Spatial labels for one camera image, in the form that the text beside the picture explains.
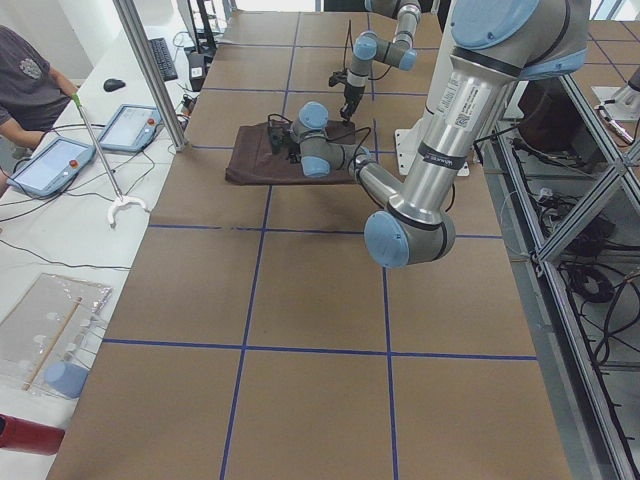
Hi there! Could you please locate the near blue teach pendant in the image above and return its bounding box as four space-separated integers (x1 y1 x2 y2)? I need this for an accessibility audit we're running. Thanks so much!
8 137 95 197

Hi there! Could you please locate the metal frame side table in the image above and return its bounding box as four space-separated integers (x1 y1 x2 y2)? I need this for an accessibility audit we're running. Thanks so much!
475 64 639 479

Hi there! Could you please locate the seated person in grey shirt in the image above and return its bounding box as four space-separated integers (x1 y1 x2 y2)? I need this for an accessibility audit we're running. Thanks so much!
0 25 80 199

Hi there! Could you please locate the dark brown t-shirt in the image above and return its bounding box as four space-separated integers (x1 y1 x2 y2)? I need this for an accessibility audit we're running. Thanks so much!
225 122 354 185

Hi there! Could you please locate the black keyboard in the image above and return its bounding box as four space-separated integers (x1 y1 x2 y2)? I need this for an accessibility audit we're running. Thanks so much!
148 38 178 81

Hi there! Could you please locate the clear plastic bag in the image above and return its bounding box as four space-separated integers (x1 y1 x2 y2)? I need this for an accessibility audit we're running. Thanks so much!
1 273 112 399

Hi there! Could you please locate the blue plastic cup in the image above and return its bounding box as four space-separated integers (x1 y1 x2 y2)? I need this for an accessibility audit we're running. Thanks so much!
44 361 89 399

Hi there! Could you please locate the blue teach pendant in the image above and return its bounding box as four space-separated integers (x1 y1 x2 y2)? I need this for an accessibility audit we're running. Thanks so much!
99 104 161 153
8 137 95 197

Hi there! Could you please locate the black computer mouse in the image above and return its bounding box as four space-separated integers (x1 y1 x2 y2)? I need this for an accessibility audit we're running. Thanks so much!
103 78 126 92

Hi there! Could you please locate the wooden stick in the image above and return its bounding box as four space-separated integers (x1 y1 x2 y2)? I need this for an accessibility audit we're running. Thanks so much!
22 297 82 391

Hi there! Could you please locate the red cylinder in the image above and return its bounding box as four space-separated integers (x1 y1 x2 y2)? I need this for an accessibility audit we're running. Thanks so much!
1 414 65 455

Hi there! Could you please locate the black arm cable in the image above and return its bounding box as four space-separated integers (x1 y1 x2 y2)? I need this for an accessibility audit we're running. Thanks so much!
267 112 374 161
342 18 396 81

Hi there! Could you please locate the aluminium frame post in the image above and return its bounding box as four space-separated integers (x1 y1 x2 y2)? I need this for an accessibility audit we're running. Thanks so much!
113 0 188 152

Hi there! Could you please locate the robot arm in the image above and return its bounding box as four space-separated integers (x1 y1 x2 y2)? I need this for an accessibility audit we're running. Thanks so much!
328 0 422 122
268 1 590 267

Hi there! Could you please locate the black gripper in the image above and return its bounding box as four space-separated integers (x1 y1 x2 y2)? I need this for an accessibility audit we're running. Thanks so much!
328 70 368 122
267 120 302 165

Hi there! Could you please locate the thin metal rod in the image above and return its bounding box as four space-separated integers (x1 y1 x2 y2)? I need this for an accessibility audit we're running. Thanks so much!
71 93 150 229

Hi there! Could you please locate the far blue teach pendant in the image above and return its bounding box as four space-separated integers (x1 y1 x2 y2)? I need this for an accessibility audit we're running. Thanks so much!
99 104 161 153

